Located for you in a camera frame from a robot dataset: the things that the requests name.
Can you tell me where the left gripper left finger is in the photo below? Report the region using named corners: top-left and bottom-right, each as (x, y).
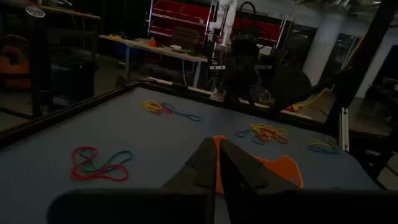
top-left (160, 136), bottom-right (218, 190)

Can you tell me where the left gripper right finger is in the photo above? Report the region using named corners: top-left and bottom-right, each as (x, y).
top-left (219, 138), bottom-right (299, 196)

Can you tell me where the teal rubber band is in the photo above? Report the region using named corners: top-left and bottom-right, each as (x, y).
top-left (308, 141), bottom-right (342, 156)
top-left (77, 149), bottom-right (134, 174)
top-left (234, 128), bottom-right (265, 146)
top-left (160, 102), bottom-right (202, 123)

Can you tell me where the red rubber band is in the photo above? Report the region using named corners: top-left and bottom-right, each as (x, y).
top-left (70, 146), bottom-right (130, 182)
top-left (256, 128), bottom-right (289, 146)
top-left (151, 105), bottom-right (174, 115)

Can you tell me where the yellow rubber band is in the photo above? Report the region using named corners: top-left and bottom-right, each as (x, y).
top-left (249, 124), bottom-right (289, 141)
top-left (139, 100), bottom-right (165, 113)
top-left (307, 136), bottom-right (338, 149)

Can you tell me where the orange plastic basket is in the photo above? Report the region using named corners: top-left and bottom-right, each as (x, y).
top-left (213, 134), bottom-right (304, 196)

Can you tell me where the blue table mat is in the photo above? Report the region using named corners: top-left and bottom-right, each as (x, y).
top-left (0, 86), bottom-right (382, 224)

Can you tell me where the wooden workbench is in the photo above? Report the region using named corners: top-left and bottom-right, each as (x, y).
top-left (98, 34), bottom-right (208, 88)

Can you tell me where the red bin shelf rack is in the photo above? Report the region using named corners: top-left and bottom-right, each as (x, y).
top-left (233, 14), bottom-right (289, 47)
top-left (146, 0), bottom-right (218, 65)

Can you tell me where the white machine column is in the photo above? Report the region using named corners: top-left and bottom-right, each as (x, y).
top-left (213, 0), bottom-right (239, 47)

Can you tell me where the white round pillar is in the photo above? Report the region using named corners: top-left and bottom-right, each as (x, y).
top-left (302, 12), bottom-right (346, 87)

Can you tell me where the black equipment box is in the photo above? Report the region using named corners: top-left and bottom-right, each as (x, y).
top-left (49, 59), bottom-right (96, 101)

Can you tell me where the black pole stand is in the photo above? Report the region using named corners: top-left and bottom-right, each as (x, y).
top-left (25, 6), bottom-right (52, 118)

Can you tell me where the wooden shelf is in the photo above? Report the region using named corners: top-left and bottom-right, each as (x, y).
top-left (0, 2), bottom-right (102, 21)

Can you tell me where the orange equipment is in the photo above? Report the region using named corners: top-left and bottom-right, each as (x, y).
top-left (0, 46), bottom-right (31, 91)

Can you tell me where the yellow cable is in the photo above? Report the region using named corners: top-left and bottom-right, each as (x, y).
top-left (290, 88), bottom-right (334, 113)

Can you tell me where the white metal bracket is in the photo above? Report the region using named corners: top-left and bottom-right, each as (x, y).
top-left (341, 107), bottom-right (349, 152)

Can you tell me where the black table frame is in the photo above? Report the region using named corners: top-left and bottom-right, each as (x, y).
top-left (0, 0), bottom-right (398, 190)

